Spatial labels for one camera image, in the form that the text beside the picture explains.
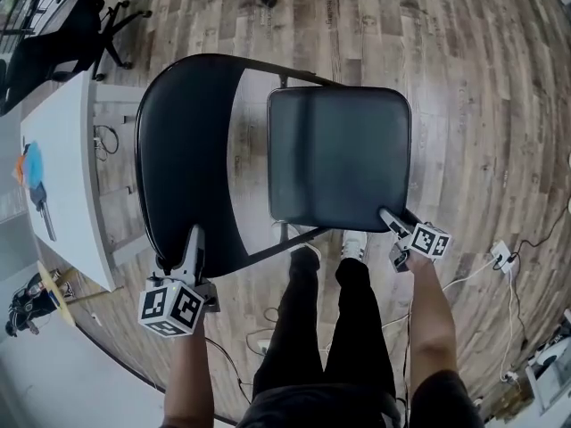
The blue cloth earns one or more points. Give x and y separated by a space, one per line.
34 167

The white curved table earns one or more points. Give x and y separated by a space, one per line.
67 381

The person's white left shoe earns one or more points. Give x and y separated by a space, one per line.
308 241

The orange object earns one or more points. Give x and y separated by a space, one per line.
19 170

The person's white right shoe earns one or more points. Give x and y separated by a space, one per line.
354 243

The person's white shoe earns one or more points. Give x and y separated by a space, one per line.
354 243
308 241

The white machine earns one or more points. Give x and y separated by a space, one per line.
551 364

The black office chair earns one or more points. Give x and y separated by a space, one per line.
53 47

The grey hand tool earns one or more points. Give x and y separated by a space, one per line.
44 212

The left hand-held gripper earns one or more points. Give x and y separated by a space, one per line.
171 308

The person's black trousers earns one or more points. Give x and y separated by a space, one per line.
348 328

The white power strip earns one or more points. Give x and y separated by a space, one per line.
504 257

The white long table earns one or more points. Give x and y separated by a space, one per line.
67 203

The person's left forearm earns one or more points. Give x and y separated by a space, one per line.
187 372

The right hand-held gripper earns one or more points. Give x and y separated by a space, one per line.
428 241

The person's right forearm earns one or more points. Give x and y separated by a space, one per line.
432 319

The round wooden table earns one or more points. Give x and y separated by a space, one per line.
55 294

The black folding chair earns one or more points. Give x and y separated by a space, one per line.
187 150

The person's black shirt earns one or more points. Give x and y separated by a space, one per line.
321 410

